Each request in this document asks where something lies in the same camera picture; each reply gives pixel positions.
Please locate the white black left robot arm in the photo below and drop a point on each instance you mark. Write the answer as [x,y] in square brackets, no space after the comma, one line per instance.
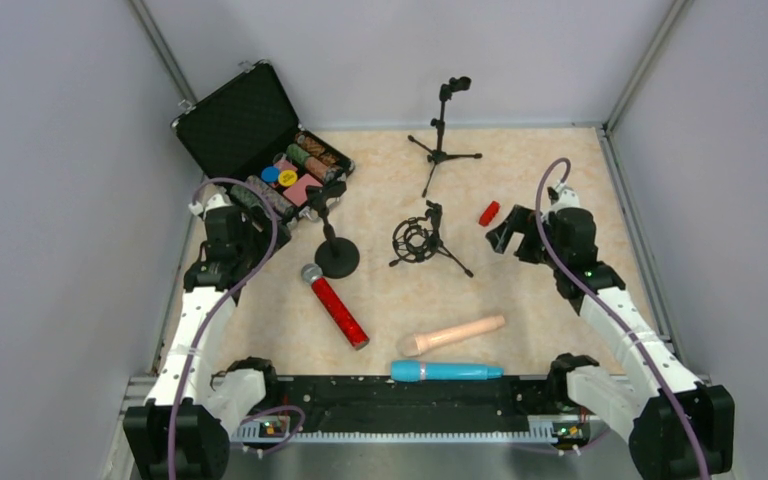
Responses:
[182,429]

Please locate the light blue microphone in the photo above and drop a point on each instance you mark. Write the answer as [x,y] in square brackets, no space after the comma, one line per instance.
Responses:
[417,371]

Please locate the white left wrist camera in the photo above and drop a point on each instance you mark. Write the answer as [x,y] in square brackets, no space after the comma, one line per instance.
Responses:
[218,200]

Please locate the red glitter microphone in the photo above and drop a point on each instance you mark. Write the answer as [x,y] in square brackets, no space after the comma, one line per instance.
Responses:
[314,277]

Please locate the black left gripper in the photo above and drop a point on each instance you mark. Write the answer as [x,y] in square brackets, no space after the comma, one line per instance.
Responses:
[255,221]

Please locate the red toy brick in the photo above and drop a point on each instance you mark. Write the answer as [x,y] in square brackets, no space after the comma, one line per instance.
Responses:
[489,214]

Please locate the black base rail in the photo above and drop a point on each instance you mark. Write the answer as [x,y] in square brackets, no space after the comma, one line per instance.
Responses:
[376,409]

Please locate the black shock-mount tripod stand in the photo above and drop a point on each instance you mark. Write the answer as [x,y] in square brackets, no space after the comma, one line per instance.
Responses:
[418,239]

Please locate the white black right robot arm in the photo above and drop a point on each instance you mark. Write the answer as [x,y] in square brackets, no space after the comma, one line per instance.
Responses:
[675,425]

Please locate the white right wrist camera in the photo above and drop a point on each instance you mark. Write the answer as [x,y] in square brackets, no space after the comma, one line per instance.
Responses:
[562,197]

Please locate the black round-base mic stand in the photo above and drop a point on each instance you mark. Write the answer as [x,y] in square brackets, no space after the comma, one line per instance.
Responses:
[337,257]

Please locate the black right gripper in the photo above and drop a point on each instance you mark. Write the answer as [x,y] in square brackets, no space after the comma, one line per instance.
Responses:
[519,232]

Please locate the black poker chip case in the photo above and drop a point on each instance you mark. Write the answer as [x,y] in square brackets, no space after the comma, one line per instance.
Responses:
[248,129]

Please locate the black tall tripod mic stand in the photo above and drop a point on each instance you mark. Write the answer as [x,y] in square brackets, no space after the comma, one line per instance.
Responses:
[437,155]

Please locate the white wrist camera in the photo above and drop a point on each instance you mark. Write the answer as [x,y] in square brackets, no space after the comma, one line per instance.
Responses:
[562,197]
[218,200]

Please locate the beige microphone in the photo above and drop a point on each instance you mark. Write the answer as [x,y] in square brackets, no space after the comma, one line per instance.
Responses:
[417,344]

